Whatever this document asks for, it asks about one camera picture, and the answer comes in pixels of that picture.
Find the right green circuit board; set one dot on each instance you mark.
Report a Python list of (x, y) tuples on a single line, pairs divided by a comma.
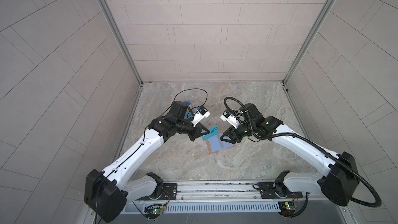
[(287, 208)]

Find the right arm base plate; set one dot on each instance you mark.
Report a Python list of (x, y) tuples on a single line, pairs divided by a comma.
[(273, 190)]

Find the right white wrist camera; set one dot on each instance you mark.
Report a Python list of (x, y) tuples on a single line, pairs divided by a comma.
[(230, 118)]

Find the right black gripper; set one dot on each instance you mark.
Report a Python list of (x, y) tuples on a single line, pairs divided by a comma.
[(232, 130)]

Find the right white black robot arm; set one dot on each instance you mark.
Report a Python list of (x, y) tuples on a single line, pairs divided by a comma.
[(330, 179)]

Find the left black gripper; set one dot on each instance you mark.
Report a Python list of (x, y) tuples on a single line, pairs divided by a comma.
[(195, 130)]

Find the aluminium mounting rail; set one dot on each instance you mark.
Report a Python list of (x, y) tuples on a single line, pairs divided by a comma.
[(217, 189)]

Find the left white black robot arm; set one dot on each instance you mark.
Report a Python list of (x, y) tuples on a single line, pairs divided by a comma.
[(155, 135)]

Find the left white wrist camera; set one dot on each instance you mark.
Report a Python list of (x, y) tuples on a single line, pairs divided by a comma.
[(200, 115)]

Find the left green circuit board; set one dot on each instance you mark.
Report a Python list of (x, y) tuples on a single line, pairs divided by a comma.
[(154, 209)]

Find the green circuit board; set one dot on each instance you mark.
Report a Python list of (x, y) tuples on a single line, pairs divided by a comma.
[(154, 209), (287, 208)]

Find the teal card on table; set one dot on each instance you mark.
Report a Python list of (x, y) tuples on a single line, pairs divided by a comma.
[(189, 116)]

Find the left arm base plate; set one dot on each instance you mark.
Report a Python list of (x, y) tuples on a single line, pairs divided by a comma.
[(168, 192)]

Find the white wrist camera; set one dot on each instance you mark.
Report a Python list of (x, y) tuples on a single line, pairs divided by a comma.
[(230, 118), (200, 115)]

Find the white ventilation grille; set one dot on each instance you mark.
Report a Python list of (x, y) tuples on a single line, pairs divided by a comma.
[(221, 207)]

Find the teal VIP chip card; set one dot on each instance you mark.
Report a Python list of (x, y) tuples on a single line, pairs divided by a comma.
[(213, 131)]

